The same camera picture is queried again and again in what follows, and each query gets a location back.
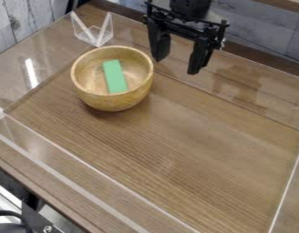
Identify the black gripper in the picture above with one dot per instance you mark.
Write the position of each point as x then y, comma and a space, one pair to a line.
186, 18

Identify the green rectangular block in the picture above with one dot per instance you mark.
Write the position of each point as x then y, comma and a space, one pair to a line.
116, 78

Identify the round wooden bowl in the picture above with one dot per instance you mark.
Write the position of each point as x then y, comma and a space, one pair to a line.
90, 81

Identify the clear acrylic corner bracket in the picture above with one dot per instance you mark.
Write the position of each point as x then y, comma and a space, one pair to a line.
94, 35

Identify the black metal bracket with bolt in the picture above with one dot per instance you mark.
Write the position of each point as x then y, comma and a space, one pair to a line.
39, 224

